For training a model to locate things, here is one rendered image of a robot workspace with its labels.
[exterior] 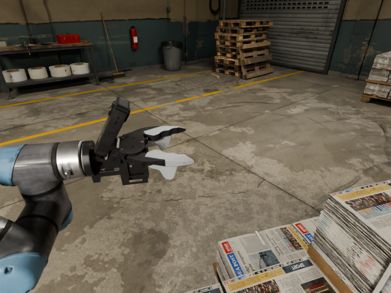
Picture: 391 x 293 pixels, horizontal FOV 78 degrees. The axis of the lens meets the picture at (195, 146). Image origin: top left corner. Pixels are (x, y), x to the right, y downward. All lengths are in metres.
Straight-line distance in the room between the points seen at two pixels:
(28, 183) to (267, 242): 0.93
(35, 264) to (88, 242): 1.58
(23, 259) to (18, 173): 0.15
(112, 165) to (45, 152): 0.12
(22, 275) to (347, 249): 0.66
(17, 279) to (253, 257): 0.84
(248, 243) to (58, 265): 1.32
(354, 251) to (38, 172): 0.70
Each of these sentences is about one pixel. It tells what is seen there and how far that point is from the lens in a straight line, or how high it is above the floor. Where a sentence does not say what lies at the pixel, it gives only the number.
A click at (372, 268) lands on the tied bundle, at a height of 0.98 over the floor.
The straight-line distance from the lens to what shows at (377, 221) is 0.69.
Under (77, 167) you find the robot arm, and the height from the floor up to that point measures 1.22.
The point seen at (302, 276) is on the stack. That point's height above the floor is 0.83.
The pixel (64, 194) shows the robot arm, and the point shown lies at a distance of 0.58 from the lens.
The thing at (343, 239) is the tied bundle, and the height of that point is 0.99.
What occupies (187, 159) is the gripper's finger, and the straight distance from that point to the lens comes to 0.46.
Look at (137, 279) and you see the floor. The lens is 1.78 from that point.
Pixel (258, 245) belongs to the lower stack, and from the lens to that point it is 1.15.
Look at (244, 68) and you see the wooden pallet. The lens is 6.44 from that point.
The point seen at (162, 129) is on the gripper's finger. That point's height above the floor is 1.25.
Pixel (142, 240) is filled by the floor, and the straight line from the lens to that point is 1.96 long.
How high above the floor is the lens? 1.47
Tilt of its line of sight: 29 degrees down
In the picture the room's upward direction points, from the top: straight up
